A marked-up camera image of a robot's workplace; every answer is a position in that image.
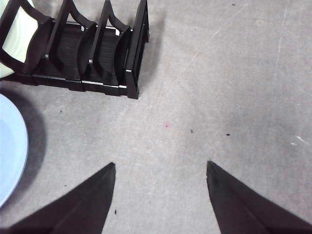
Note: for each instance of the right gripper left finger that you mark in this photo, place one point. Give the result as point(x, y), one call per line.
point(85, 207)

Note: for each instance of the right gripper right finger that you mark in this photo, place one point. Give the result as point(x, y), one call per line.
point(239, 207)

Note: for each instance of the blue plate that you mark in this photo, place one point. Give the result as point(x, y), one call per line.
point(12, 146)

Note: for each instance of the green plate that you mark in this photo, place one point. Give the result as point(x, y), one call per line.
point(18, 36)

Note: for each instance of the black plastic dish rack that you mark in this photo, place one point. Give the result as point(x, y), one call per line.
point(68, 48)

